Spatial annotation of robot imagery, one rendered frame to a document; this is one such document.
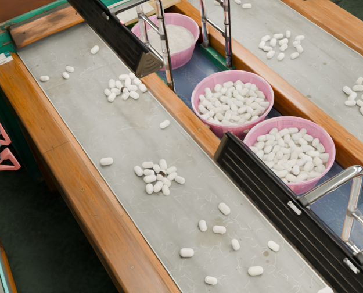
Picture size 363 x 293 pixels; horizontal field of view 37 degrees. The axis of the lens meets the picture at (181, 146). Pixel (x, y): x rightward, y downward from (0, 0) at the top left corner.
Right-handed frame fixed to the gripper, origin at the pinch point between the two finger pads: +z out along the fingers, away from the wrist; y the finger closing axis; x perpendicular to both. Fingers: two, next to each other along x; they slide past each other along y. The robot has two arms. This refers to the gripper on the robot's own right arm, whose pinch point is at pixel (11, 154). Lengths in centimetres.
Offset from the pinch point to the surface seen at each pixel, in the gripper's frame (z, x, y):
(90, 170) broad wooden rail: 29.0, -5.1, 5.8
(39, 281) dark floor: 82, 59, 30
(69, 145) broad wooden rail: 27.6, -3.1, 18.9
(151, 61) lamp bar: 11.6, -41.0, 3.9
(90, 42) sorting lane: 41, -24, 69
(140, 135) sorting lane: 39.4, -21.0, 13.1
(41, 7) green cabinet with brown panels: 23, -19, 81
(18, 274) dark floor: 79, 65, 37
